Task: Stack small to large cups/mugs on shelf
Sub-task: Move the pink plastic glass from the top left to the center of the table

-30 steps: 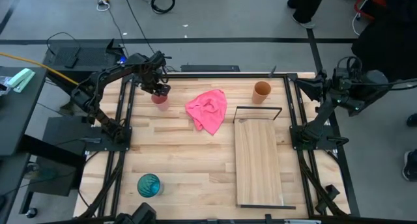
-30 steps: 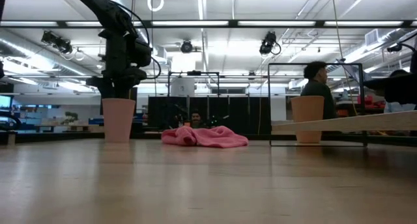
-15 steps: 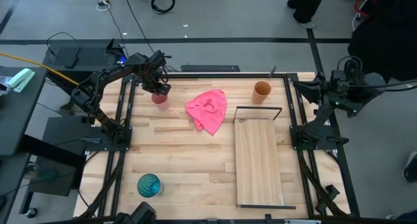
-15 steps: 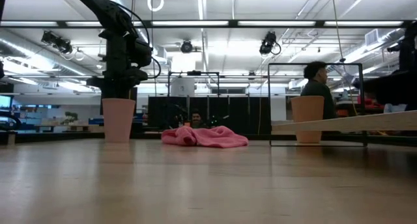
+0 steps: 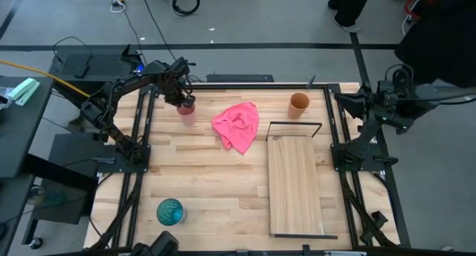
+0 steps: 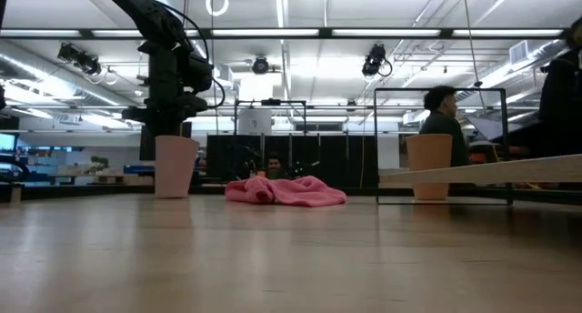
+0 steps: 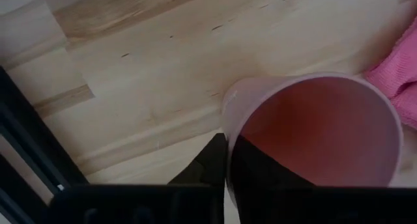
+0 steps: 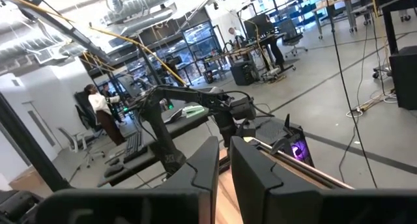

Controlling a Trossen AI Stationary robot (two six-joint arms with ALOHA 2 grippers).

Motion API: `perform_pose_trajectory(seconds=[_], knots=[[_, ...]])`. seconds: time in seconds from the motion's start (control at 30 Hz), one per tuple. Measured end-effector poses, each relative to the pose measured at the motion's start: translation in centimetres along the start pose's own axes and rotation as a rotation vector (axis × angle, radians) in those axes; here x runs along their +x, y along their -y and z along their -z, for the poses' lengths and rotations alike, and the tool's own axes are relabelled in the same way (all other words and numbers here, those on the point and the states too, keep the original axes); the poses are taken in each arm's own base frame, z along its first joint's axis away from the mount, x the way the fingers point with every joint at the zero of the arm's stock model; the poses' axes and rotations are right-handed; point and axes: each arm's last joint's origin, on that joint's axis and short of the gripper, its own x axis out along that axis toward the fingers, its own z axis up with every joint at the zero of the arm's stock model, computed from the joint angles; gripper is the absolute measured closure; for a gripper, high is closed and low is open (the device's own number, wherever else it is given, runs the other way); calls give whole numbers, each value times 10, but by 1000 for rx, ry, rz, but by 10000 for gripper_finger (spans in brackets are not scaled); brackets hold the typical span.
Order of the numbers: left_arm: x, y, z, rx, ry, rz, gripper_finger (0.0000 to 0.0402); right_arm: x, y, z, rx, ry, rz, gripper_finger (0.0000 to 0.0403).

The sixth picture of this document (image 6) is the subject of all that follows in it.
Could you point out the round black ceiling spotlight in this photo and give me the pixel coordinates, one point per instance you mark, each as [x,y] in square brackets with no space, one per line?
[260,65]

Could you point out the white box on rig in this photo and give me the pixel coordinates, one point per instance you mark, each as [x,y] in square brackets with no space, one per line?
[254,122]

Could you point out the short grey table post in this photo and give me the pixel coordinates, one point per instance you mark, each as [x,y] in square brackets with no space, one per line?
[16,194]

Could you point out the pale pink ribbed cup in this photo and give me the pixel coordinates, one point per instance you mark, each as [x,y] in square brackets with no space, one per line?
[175,167]

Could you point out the lit wall screen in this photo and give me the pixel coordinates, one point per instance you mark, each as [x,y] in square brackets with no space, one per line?
[7,142]

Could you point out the black partition wall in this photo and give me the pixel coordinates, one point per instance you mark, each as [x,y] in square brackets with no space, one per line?
[332,160]

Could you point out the pink crumpled cloth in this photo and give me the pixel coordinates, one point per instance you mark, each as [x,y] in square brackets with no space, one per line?
[286,192]

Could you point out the orange ribbed cup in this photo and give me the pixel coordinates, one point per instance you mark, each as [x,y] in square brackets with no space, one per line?
[429,160]

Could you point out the black ceiling camera on truss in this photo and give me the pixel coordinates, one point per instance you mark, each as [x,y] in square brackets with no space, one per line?
[79,58]

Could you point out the person seated in dark top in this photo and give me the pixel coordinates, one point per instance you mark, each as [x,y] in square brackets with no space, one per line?
[443,124]

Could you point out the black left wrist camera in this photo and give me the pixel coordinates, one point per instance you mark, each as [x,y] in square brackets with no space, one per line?
[198,74]

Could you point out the small green potted plant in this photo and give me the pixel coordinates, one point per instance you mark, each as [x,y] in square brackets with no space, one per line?
[98,164]

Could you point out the person behind cloth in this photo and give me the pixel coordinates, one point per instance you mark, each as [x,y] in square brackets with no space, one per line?
[274,165]

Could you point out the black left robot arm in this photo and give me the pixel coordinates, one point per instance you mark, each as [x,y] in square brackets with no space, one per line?
[136,8]

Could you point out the black metal shelf frame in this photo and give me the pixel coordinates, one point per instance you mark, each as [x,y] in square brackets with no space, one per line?
[375,144]

